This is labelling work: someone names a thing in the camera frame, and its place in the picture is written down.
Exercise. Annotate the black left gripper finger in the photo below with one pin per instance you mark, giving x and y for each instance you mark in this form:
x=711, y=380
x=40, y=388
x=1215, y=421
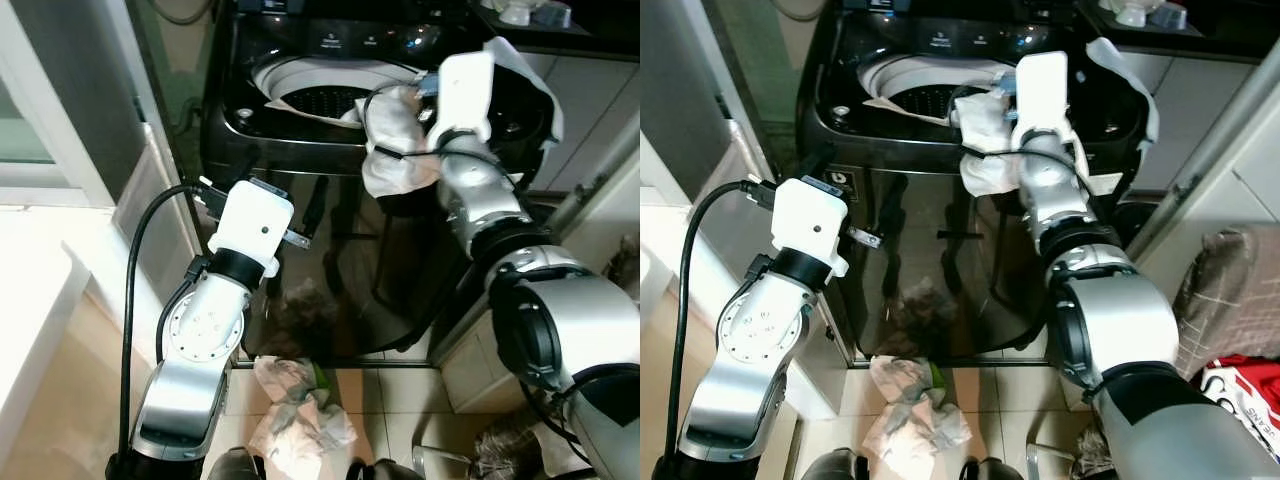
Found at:
x=905, y=210
x=318, y=210

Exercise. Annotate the white cloth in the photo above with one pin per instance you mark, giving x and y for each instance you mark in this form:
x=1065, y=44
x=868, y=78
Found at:
x=985, y=135
x=395, y=130

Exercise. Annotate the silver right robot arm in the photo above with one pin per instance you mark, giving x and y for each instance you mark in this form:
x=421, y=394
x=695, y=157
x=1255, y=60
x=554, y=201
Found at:
x=1120, y=320
x=560, y=320

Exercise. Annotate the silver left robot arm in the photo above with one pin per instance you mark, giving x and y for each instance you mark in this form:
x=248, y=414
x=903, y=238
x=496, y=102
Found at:
x=195, y=350
x=755, y=350

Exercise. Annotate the black top-load washing machine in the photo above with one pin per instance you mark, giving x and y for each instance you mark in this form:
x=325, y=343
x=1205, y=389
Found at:
x=380, y=270
x=960, y=270

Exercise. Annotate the pale clothes pile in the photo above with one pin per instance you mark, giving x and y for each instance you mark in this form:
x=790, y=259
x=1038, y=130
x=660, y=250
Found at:
x=915, y=420
x=300, y=420

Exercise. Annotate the white cloth draped on washer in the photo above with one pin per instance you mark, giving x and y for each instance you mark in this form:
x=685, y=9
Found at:
x=1130, y=75
x=530, y=75

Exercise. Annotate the white plastic bottle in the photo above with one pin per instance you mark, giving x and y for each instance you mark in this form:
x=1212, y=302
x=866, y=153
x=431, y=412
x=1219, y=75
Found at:
x=515, y=12
x=1132, y=12

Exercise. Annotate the black box on washer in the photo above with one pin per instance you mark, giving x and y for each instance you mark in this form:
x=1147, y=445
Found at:
x=890, y=4
x=265, y=5

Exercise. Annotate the clear plastic container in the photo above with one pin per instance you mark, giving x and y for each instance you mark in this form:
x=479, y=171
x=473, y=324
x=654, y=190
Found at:
x=553, y=15
x=1168, y=15

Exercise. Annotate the white cabinet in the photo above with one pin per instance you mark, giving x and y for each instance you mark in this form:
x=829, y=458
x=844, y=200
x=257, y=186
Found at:
x=1195, y=110
x=590, y=110

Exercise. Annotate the grey metal pole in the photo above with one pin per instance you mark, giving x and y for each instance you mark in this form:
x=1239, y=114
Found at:
x=1200, y=150
x=590, y=180

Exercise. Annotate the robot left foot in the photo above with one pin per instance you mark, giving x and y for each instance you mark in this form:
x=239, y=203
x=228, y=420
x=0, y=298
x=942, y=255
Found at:
x=235, y=466
x=832, y=466

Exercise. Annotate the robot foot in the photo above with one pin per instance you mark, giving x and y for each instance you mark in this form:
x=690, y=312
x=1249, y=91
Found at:
x=380, y=470
x=235, y=466
x=990, y=470
x=832, y=466

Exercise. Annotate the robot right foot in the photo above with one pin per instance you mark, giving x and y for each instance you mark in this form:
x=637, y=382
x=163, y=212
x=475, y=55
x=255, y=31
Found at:
x=990, y=470
x=380, y=470

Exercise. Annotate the shiny metal object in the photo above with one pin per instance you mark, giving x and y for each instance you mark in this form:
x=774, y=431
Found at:
x=1050, y=463
x=440, y=463

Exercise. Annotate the brown checked fabric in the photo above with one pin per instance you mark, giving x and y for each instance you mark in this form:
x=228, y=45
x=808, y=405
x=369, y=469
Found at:
x=505, y=450
x=1230, y=300

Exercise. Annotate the red and white bag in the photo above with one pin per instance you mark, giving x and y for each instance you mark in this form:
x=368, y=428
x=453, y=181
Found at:
x=1245, y=390

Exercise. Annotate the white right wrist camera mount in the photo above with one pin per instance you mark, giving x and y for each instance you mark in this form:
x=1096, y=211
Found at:
x=468, y=95
x=1040, y=92

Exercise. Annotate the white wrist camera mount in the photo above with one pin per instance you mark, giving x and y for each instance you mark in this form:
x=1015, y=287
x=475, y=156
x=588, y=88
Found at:
x=812, y=220
x=250, y=225
x=468, y=95
x=1040, y=92

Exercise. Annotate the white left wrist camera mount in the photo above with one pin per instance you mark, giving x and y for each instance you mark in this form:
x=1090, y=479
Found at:
x=250, y=225
x=812, y=220

